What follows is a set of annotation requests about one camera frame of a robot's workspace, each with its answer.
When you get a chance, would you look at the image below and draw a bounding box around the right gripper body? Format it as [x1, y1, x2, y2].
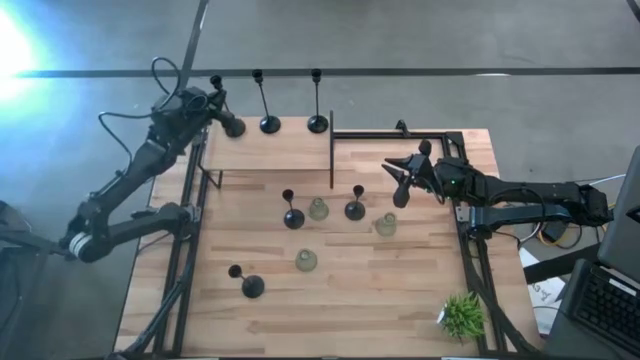
[393, 139, 442, 210]

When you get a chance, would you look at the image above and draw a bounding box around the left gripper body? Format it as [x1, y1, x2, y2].
[189, 87, 227, 130]

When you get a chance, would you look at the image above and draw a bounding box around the clear green glass vase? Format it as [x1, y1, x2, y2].
[308, 197, 330, 222]
[294, 248, 319, 273]
[374, 211, 398, 238]

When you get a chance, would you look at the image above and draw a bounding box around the short black candlestick holder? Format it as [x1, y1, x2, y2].
[343, 184, 367, 222]

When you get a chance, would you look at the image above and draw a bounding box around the raised wooden shelf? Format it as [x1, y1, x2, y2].
[198, 110, 336, 190]

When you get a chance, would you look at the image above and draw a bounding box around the small green potted plant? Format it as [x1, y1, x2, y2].
[437, 291, 487, 344]

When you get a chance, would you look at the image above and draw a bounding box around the white paper sheet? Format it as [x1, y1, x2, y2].
[518, 247, 569, 335]

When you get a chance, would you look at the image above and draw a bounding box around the black metal stand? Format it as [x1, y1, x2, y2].
[0, 199, 71, 360]

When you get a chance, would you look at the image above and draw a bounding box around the black open laptop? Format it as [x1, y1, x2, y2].
[559, 144, 640, 357]

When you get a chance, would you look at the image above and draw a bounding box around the black metal table frame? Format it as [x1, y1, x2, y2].
[114, 128, 539, 360]

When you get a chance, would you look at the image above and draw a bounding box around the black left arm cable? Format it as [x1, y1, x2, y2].
[97, 55, 182, 174]

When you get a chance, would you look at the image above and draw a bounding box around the yellow floor cable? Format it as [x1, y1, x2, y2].
[519, 219, 601, 251]

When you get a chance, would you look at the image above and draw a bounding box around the thin white cable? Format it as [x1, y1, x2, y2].
[574, 173, 627, 185]

